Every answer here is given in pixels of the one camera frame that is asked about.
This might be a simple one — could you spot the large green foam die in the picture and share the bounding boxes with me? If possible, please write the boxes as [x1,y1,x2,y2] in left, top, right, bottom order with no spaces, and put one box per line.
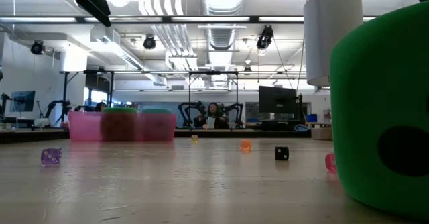
[330,1,429,220]
[100,107,139,142]

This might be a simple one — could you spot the large teal foam die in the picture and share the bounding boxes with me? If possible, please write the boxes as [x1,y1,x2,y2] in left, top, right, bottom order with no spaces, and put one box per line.
[140,108,175,141]

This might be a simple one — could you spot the small pink translucent die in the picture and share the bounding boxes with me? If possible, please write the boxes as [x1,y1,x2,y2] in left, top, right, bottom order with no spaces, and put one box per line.
[324,153,338,174]

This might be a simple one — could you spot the white cylinder lamp wooden base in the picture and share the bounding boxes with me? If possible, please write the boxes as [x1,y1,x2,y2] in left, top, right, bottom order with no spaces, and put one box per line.
[303,0,365,141]

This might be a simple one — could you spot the seated person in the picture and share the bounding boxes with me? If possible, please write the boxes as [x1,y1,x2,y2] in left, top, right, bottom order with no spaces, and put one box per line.
[200,101,231,130]

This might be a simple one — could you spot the long light bar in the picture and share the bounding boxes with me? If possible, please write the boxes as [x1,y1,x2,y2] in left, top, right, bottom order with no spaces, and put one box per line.
[0,15,378,25]

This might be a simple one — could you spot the pink translucent plastic bin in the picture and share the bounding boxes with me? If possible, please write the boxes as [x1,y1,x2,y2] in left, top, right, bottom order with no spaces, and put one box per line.
[68,111,178,142]

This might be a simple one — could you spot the large black monitor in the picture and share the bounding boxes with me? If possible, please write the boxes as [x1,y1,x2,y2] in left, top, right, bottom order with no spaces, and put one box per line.
[258,85,298,115]

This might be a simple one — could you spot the black aluminium table frame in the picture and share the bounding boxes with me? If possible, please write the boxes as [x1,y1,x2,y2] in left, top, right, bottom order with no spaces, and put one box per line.
[0,129,312,145]

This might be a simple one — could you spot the small purple translucent die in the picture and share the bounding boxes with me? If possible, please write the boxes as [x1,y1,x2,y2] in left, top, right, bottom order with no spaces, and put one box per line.
[40,147,62,166]

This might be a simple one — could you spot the monitor with blue screen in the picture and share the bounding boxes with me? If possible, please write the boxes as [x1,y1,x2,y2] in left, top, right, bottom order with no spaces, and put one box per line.
[9,90,36,113]

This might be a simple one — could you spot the small black die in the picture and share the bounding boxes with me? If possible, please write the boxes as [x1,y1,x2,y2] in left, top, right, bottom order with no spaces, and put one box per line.
[275,146,290,161]

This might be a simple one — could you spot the black background rig frame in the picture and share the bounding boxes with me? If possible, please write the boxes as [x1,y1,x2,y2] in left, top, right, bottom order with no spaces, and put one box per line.
[187,70,239,130]
[59,69,115,124]

